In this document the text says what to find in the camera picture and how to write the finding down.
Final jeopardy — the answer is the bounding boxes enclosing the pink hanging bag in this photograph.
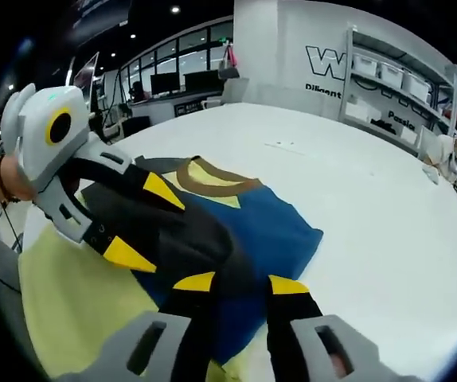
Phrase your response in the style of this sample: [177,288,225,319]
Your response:
[218,41,241,81]

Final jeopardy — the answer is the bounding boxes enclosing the white storage bin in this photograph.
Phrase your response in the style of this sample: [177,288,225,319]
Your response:
[351,53,379,75]
[403,71,431,103]
[377,62,405,89]

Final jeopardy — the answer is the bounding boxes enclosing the large framed display panel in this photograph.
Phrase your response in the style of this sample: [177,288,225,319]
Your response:
[71,51,100,103]

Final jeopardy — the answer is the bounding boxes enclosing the person's left hand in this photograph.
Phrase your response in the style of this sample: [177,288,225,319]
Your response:
[5,155,41,201]

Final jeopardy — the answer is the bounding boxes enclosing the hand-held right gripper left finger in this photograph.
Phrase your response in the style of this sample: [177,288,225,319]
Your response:
[57,271,217,382]

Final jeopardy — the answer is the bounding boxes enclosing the person's grey clothing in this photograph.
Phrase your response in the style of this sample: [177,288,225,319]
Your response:
[0,222,26,304]

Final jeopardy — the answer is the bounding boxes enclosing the grey chair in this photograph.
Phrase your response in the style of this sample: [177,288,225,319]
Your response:
[222,77,251,106]

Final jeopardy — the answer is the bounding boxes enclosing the dark hanging banner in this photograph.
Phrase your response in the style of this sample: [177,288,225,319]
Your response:
[71,0,131,32]

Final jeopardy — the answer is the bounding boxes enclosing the black computer monitor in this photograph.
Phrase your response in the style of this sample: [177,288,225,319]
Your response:
[150,72,182,96]
[183,70,220,94]

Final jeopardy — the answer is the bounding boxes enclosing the yellow and blue garment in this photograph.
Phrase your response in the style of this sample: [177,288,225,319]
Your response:
[17,156,325,382]

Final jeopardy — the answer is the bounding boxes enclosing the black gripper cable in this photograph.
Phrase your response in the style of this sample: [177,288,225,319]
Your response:
[0,201,25,256]

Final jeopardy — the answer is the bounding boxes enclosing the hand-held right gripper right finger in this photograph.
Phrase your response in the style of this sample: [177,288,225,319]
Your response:
[266,274,396,382]

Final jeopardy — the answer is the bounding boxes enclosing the dark bead bracelet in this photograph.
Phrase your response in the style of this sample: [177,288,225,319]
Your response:
[0,154,21,203]

